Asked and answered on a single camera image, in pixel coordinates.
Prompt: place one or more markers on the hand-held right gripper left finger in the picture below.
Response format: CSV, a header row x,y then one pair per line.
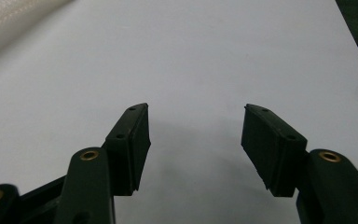
x,y
127,149

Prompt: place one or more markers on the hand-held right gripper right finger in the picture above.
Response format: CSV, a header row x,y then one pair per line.
x,y
276,155

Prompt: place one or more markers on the white mesh laundry bag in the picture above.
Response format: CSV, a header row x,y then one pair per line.
x,y
6,18

